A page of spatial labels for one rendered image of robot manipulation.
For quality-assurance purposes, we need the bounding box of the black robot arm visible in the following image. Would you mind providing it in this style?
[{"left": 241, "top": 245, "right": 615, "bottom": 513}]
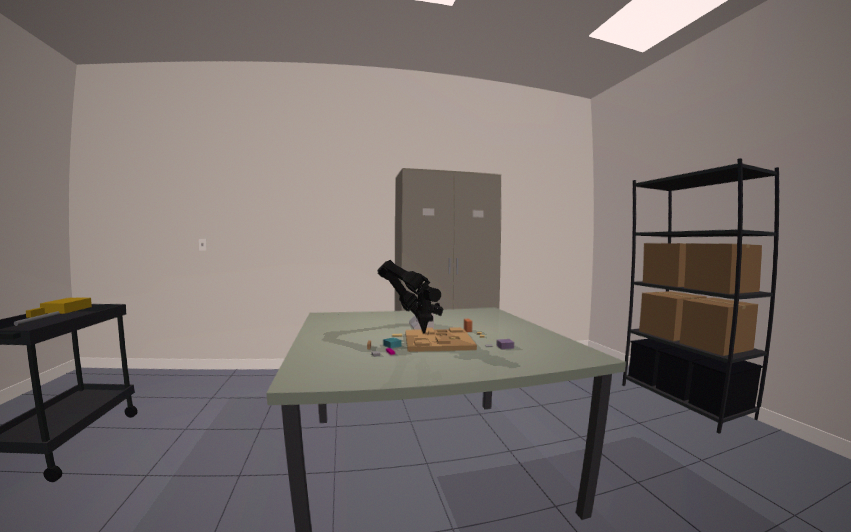
[{"left": 377, "top": 260, "right": 443, "bottom": 318}]

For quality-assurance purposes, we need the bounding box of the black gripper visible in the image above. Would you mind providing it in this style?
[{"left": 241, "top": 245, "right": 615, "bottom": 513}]
[{"left": 416, "top": 299, "right": 433, "bottom": 333}]

